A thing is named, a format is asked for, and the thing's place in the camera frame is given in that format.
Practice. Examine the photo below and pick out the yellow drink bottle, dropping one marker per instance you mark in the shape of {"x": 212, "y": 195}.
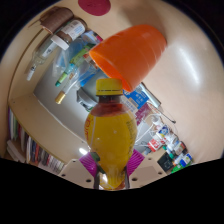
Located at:
{"x": 111, "y": 140}

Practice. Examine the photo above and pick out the green plastic jar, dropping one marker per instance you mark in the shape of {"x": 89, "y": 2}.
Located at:
{"x": 177, "y": 168}

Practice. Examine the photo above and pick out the white LED light bar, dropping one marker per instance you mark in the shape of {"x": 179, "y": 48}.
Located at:
{"x": 82, "y": 151}

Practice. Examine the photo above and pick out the light blue hairbrush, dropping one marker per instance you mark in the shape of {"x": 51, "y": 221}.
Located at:
{"x": 152, "y": 96}

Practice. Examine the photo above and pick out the clear bottle green cap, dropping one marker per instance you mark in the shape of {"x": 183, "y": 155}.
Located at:
{"x": 68, "y": 75}

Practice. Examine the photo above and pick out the black appliance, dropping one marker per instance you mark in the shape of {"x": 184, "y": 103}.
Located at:
{"x": 165, "y": 161}

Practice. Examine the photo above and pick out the clear bottle gold cap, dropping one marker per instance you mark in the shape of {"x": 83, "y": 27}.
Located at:
{"x": 66, "y": 90}

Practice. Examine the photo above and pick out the red labelled can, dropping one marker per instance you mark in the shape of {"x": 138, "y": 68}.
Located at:
{"x": 155, "y": 145}

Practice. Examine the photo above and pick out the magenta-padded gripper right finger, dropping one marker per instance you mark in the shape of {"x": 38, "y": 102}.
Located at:
{"x": 138, "y": 161}

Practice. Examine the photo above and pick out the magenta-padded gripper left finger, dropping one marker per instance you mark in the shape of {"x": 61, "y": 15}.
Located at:
{"x": 85, "y": 161}

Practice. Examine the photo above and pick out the orange plastic cup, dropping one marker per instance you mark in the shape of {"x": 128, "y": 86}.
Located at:
{"x": 133, "y": 50}

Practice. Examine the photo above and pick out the red round coaster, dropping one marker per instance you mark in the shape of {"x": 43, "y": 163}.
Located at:
{"x": 95, "y": 6}

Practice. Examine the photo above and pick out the wooden shelf unit with books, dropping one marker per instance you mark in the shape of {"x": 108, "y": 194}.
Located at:
{"x": 36, "y": 133}

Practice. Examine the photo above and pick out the magenta pouch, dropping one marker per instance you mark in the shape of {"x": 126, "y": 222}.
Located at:
{"x": 144, "y": 114}

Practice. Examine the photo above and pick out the white bottle blue lid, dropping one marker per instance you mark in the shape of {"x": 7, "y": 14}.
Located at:
{"x": 185, "y": 159}

